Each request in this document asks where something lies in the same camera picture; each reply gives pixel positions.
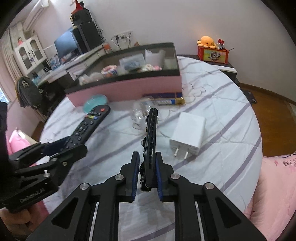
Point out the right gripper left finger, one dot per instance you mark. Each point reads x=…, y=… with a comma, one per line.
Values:
x=92, y=211

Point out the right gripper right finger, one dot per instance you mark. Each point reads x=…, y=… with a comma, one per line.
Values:
x=202, y=212

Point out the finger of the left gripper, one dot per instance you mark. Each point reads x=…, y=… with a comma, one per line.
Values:
x=58, y=166
x=30, y=155

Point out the black remote control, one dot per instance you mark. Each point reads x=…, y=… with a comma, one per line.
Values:
x=82, y=133

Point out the black hair comb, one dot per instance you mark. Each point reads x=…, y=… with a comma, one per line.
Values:
x=148, y=166

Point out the pastel block figure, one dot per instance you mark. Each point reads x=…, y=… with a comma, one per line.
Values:
x=109, y=71

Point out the clear plastic mask box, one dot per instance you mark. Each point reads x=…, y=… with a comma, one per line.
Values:
x=132, y=62

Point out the white pink block cat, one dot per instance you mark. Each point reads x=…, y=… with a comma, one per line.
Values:
x=149, y=67

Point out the left hand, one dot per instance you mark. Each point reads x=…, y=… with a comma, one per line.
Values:
x=23, y=223

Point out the black office chair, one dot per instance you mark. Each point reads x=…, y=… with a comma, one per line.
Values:
x=53, y=94

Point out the pink bedding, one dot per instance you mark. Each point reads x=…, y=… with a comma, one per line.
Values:
x=273, y=203

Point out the teal round case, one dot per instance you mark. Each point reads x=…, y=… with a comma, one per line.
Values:
x=94, y=101

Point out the striped white tablecloth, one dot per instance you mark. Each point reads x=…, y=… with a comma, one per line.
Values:
x=230, y=155

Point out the white power adapter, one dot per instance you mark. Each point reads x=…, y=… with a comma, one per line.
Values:
x=188, y=134

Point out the white computer desk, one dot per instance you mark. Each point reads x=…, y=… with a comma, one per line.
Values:
x=73, y=67

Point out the white glass door cabinet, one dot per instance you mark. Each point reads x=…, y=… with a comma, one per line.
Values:
x=29, y=55

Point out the clear plastic bag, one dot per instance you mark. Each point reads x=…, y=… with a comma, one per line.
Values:
x=140, y=111

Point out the pink black storage box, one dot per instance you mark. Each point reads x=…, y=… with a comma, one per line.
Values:
x=129, y=85

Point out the black computer monitor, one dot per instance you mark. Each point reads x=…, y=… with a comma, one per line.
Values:
x=65, y=44

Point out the blue gold tube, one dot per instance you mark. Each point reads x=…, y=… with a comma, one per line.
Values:
x=170, y=101

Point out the black bathroom scale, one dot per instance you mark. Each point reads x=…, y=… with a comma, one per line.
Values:
x=249, y=95

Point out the red topped water bottle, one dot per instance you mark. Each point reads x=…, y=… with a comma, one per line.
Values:
x=107, y=48

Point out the black computer tower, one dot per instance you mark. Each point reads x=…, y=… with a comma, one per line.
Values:
x=86, y=37

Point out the black speaker box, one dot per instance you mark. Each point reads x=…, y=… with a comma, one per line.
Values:
x=80, y=17

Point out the black white tv cabinet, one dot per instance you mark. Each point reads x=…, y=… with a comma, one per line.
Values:
x=222, y=67

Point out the white air conditioner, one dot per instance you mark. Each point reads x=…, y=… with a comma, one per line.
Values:
x=34, y=14

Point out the white holder cup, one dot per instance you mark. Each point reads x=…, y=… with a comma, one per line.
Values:
x=155, y=59

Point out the red toy box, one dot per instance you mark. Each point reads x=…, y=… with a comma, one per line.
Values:
x=213, y=55

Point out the orange octopus plush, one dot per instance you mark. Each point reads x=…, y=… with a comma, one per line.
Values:
x=207, y=42

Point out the wall power socket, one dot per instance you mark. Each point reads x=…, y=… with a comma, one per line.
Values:
x=125, y=35

